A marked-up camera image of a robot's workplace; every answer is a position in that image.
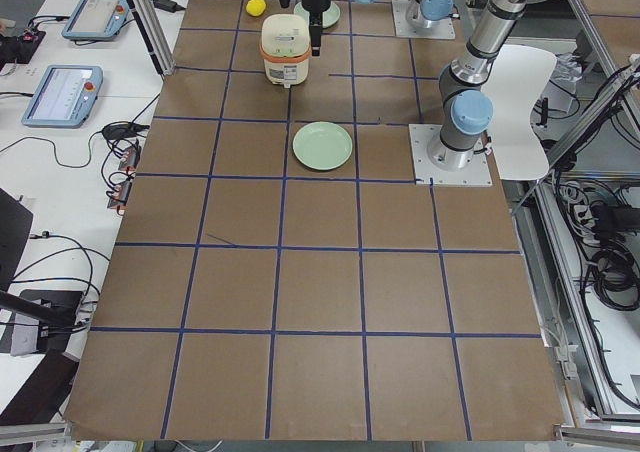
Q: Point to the white chair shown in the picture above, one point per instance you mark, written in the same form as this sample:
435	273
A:
518	76

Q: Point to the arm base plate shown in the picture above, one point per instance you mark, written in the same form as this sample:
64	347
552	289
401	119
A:
435	164
442	31

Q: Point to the yellow lemon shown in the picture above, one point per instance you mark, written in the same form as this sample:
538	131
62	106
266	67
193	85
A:
255	8

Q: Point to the far teach pendant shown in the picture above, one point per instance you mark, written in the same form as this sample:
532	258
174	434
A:
99	20

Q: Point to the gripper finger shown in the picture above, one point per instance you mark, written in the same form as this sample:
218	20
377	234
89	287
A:
316	38

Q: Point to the green plate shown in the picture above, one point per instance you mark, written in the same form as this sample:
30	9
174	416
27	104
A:
322	146
329	18

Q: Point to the black power adapter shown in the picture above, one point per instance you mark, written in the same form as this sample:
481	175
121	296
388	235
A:
168	6

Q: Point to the left green plate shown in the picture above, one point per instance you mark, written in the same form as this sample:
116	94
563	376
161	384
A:
322	146

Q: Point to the aluminium frame post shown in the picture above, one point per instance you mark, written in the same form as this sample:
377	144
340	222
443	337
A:
153	36

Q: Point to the white rice cooker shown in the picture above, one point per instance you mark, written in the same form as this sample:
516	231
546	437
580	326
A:
285	48

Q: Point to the teach pendant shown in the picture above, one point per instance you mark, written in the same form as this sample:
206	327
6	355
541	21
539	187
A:
64	97
99	20

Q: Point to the right green plate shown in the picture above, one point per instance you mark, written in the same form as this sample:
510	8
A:
329	18

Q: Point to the near teach pendant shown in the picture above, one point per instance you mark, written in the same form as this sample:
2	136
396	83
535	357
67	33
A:
64	97

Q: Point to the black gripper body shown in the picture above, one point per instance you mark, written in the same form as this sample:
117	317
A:
316	3

